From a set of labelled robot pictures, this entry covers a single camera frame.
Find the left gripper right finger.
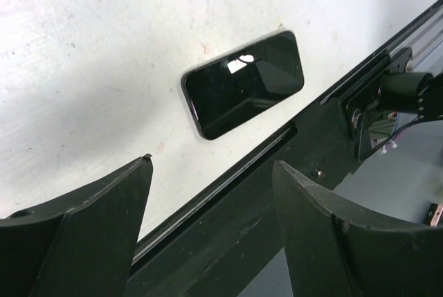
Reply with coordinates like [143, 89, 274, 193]
[272, 161, 442, 296]

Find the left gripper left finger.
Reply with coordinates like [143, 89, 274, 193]
[1, 155, 153, 296]

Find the black phone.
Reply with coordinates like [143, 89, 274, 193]
[181, 30, 305, 141]

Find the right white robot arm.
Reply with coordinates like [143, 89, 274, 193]
[378, 73, 442, 121]

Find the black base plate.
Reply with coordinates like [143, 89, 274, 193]
[125, 1, 442, 296]

